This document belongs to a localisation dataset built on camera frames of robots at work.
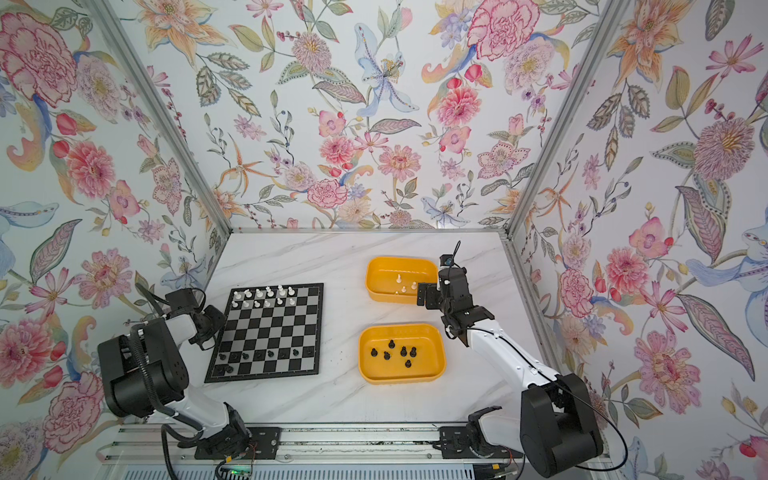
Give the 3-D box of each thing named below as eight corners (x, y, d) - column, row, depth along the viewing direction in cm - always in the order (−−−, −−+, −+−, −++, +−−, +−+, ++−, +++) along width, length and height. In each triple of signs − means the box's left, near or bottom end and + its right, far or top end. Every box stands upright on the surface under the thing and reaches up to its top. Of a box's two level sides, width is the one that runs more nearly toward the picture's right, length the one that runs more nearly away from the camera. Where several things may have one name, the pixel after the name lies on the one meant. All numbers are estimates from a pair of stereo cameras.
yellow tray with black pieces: (357, 385, 85) (356, 378, 81) (361, 328, 97) (359, 319, 92) (447, 385, 85) (450, 378, 81) (439, 328, 97) (442, 319, 92)
